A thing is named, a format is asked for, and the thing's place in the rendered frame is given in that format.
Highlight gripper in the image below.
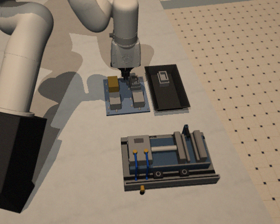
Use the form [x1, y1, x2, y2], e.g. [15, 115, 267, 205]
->
[111, 37, 141, 80]

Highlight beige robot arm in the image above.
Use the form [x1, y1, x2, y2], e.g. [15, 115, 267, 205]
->
[0, 0, 138, 117]

